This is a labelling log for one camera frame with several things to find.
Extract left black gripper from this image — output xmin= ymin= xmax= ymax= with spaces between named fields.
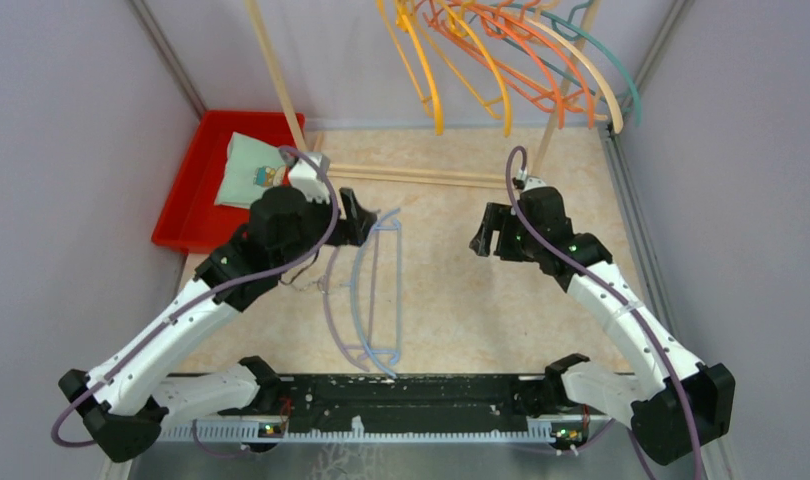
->
xmin=275 ymin=184 xmax=377 ymax=274

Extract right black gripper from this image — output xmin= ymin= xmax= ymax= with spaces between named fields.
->
xmin=470 ymin=201 xmax=543 ymax=262

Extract orange hanger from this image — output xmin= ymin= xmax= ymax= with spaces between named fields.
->
xmin=421 ymin=0 xmax=569 ymax=130
xmin=459 ymin=1 xmax=605 ymax=128

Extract yellow hanger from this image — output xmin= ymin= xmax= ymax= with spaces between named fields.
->
xmin=375 ymin=0 xmax=445 ymax=136
xmin=416 ymin=1 xmax=514 ymax=136

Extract cream hanger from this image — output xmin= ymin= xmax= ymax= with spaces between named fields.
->
xmin=491 ymin=0 xmax=625 ymax=136

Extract teal hanger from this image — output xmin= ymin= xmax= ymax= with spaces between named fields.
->
xmin=505 ymin=1 xmax=643 ymax=126

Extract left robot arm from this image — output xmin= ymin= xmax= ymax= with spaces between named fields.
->
xmin=58 ymin=186 xmax=378 ymax=463

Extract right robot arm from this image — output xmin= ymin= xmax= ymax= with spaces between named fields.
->
xmin=469 ymin=187 xmax=736 ymax=465

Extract wooden hanger rack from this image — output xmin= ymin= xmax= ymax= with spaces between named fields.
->
xmin=244 ymin=0 xmax=605 ymax=191

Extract light green cloth pouch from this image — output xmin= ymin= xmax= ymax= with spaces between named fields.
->
xmin=214 ymin=132 xmax=289 ymax=208

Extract purple hanger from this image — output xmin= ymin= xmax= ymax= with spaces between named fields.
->
xmin=282 ymin=245 xmax=383 ymax=373

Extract red plastic tray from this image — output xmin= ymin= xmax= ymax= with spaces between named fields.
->
xmin=151 ymin=110 xmax=295 ymax=254

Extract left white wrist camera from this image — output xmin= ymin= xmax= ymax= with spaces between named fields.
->
xmin=287 ymin=152 xmax=331 ymax=204

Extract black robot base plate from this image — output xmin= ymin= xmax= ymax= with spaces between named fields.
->
xmin=217 ymin=372 xmax=612 ymax=436

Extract grey cable duct rail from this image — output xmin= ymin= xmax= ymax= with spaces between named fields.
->
xmin=118 ymin=376 xmax=719 ymax=444

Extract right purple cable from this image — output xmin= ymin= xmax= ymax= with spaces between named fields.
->
xmin=505 ymin=146 xmax=704 ymax=480

